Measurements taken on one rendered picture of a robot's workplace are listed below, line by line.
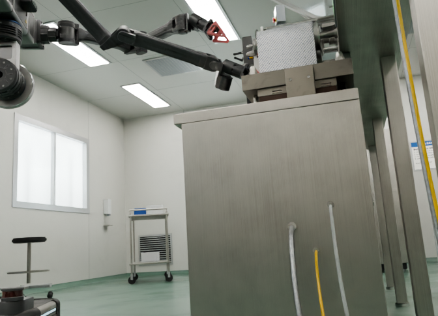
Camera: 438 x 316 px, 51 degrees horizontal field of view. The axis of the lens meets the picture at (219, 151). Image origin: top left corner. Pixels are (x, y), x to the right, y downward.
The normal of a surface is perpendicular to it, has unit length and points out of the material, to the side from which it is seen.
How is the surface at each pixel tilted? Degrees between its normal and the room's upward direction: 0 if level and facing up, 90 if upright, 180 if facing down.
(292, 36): 90
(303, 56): 90
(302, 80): 90
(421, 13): 90
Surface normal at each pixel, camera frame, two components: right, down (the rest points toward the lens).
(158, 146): -0.29, -0.18
